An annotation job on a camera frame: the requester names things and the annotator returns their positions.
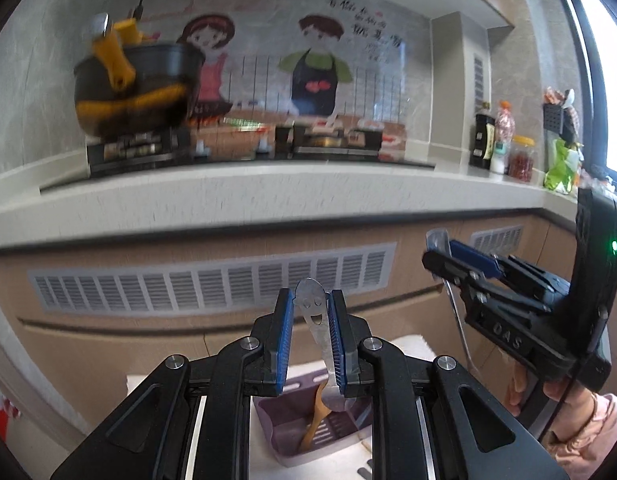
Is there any white towel table cover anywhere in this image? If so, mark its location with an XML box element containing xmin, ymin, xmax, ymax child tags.
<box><xmin>124</xmin><ymin>332</ymin><xmax>440</xmax><ymax>480</ymax></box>

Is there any black wall utensil rack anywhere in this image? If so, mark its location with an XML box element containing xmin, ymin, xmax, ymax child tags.
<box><xmin>543</xmin><ymin>87</ymin><xmax>581</xmax><ymax>144</ymax></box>

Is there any green plastic bag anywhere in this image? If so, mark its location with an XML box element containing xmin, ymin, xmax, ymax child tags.
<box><xmin>543</xmin><ymin>136</ymin><xmax>579</xmax><ymax>195</ymax></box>

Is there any black wok with orange handle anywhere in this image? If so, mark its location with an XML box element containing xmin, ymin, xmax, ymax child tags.
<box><xmin>74</xmin><ymin>13</ymin><xmax>205</xmax><ymax>139</ymax></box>

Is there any dark soy sauce bottle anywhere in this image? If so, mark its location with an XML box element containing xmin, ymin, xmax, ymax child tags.
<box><xmin>469</xmin><ymin>102</ymin><xmax>495</xmax><ymax>170</ymax></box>

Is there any small grey vent grille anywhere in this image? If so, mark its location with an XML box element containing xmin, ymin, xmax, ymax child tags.
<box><xmin>469</xmin><ymin>224</ymin><xmax>523</xmax><ymax>256</ymax></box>

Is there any yellow-lid chili jar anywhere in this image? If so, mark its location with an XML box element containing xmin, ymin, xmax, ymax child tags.
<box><xmin>508</xmin><ymin>134</ymin><xmax>535</xmax><ymax>183</ymax></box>

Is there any person's hand in pink sleeve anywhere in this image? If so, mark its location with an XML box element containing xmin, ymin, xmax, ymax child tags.
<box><xmin>503</xmin><ymin>361</ymin><xmax>617</xmax><ymax>478</ymax></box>

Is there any maroon plastic utensil holder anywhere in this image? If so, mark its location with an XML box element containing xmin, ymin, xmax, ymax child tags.
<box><xmin>254</xmin><ymin>368</ymin><xmax>372</xmax><ymax>468</ymax></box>

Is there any large grey vent grille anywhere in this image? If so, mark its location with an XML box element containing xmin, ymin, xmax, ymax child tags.
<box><xmin>28</xmin><ymin>242</ymin><xmax>396</xmax><ymax>318</ymax></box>

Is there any metal smiley spoon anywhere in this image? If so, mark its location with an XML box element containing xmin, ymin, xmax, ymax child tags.
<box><xmin>294</xmin><ymin>278</ymin><xmax>360</xmax><ymax>412</ymax></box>

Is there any black soup spoon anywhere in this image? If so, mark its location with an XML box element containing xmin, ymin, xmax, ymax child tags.
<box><xmin>425</xmin><ymin>229</ymin><xmax>481</xmax><ymax>379</ymax></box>

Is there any gas stove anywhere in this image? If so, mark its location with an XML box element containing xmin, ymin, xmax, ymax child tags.
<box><xmin>40</xmin><ymin>119</ymin><xmax>435</xmax><ymax>192</ymax></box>

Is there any wooden spoon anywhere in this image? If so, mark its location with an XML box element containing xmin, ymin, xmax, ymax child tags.
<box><xmin>299</xmin><ymin>382</ymin><xmax>331</xmax><ymax>453</ymax></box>

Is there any orange-cap drink bottle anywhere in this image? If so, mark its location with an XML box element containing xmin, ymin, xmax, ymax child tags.
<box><xmin>491</xmin><ymin>101</ymin><xmax>515</xmax><ymax>174</ymax></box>

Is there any dark translucent long spoon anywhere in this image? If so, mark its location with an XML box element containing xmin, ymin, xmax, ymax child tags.
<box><xmin>357</xmin><ymin>467</ymin><xmax>373</xmax><ymax>480</ymax></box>

